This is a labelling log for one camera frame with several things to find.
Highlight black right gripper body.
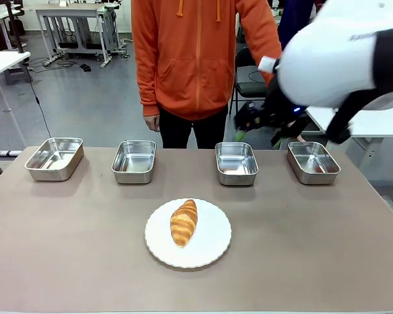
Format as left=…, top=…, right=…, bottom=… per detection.
left=261, top=74, right=310, bottom=131

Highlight croissant bread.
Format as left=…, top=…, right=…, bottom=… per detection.
left=169, top=198, right=198, bottom=249

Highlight white scalloped plate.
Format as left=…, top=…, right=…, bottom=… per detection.
left=144, top=198, right=233, bottom=270

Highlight person's left forearm orange sleeve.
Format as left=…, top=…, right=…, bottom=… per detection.
left=245, top=19, right=283, bottom=88

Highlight white side table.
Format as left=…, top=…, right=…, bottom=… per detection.
left=305, top=97, right=393, bottom=164

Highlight black floor cable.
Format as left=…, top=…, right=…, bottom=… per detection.
left=21, top=61, right=52, bottom=139

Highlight person's right hand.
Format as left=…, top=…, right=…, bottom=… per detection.
left=143, top=114, right=160, bottom=133

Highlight black arm cable sleeve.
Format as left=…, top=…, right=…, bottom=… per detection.
left=325, top=87, right=383, bottom=145

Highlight steel rectangular container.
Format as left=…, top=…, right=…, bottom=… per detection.
left=111, top=140, right=157, bottom=184
left=214, top=141, right=259, bottom=187
left=286, top=141, right=342, bottom=186
left=24, top=137, right=84, bottom=183

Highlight black trousers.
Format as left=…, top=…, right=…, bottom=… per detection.
left=158, top=105, right=229, bottom=150

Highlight orange hoodie torso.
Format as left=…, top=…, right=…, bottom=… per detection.
left=130, top=0, right=282, bottom=121

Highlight grey workbench table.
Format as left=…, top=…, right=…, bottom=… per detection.
left=35, top=2, right=122, bottom=69

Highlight white desk with leg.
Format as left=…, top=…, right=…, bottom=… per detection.
left=0, top=50, right=31, bottom=148

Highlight bystander in dark blue clothes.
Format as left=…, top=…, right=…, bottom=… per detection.
left=276, top=0, right=317, bottom=52

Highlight person's right forearm orange sleeve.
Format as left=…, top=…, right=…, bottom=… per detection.
left=132, top=42, right=160, bottom=118

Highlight black office chair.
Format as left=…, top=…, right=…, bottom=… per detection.
left=229, top=46, right=272, bottom=115

